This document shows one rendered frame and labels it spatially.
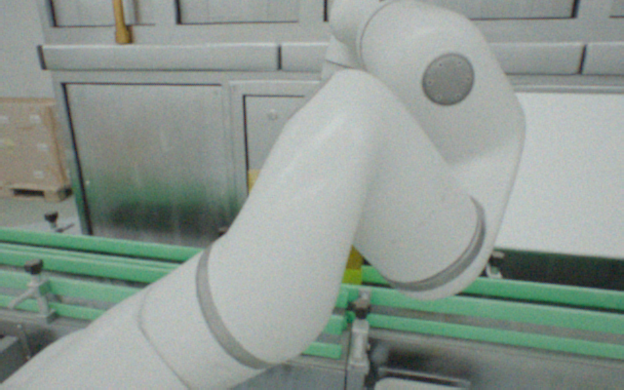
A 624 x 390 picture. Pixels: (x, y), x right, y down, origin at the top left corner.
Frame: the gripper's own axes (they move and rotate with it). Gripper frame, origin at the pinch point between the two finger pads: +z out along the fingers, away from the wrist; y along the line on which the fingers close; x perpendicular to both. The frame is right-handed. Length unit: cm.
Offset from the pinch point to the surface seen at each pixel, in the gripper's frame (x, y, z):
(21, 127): -305, -241, 129
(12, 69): -394, -316, 102
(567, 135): 41.5, -13.1, -16.8
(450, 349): 32.2, 5.0, 22.9
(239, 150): -18.8, -13.3, 5.7
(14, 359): -46, 16, 51
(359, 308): 13.2, 15.1, 13.9
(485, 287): 36.6, -4.2, 13.6
